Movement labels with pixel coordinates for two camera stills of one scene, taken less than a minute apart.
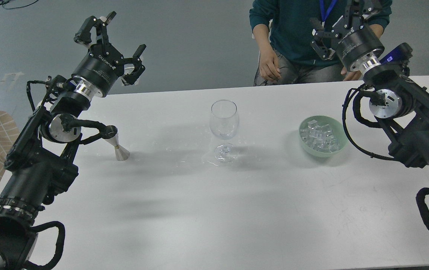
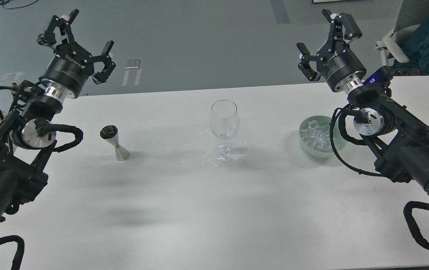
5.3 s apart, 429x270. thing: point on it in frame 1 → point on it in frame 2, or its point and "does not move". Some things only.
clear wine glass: (224, 121) does not move
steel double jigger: (110, 133) does not move
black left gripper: (99, 69) → (71, 65)
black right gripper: (359, 47) → (340, 66)
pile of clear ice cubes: (320, 138) does not move
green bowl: (323, 136) does not move
